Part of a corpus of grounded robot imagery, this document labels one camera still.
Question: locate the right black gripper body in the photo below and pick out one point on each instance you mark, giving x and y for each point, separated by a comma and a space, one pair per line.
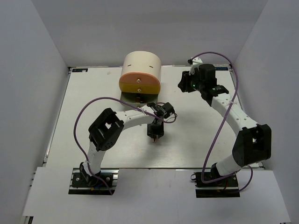
191, 83

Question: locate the round beige orange organizer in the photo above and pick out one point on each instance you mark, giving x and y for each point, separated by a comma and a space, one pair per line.
140, 76

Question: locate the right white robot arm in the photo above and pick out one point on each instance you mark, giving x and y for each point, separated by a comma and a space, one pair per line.
253, 140

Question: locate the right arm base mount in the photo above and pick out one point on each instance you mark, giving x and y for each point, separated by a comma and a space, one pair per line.
227, 188

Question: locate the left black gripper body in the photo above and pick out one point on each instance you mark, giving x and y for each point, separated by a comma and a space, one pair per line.
155, 129

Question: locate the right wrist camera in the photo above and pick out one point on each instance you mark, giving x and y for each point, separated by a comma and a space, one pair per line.
194, 63

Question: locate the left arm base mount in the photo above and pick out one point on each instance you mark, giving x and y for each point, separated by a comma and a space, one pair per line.
78, 185

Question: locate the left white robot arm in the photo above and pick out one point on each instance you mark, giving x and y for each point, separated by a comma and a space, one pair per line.
106, 129

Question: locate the black gold lipstick case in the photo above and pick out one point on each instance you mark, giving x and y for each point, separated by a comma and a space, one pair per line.
139, 100

